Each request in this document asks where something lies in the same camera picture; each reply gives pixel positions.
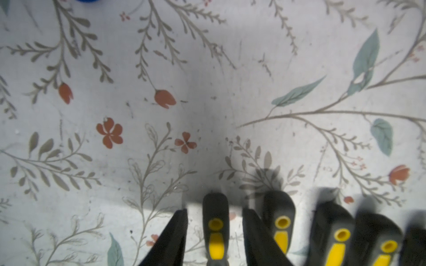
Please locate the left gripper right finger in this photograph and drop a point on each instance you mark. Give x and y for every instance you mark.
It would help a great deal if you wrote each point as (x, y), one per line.
(260, 247)

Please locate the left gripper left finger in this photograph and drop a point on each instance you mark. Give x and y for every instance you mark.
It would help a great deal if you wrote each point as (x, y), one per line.
(170, 247)

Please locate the file tool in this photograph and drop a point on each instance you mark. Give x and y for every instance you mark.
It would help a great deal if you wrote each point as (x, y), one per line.
(330, 237)
(375, 241)
(216, 228)
(278, 214)

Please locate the blue marker pen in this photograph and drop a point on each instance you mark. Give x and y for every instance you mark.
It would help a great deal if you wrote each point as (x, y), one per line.
(87, 1)

